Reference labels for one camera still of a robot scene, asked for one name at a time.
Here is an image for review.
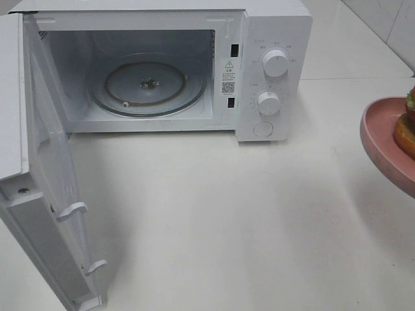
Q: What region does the pink round plate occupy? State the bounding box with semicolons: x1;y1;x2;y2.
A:
360;97;414;197

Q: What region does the white microwave oven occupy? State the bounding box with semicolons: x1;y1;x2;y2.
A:
1;1;313;142

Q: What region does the white microwave knob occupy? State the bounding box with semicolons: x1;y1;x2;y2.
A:
262;48;289;78
257;92;282;116

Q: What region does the white microwave door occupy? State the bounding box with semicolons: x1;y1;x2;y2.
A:
1;13;106;310

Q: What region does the burger with lettuce and cheese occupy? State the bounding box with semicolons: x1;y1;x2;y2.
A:
394;88;415;159

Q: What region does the glass microwave turntable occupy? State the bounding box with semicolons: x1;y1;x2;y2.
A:
89;53;212;118

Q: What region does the round white door button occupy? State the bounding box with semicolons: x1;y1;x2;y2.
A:
254;121;274;137

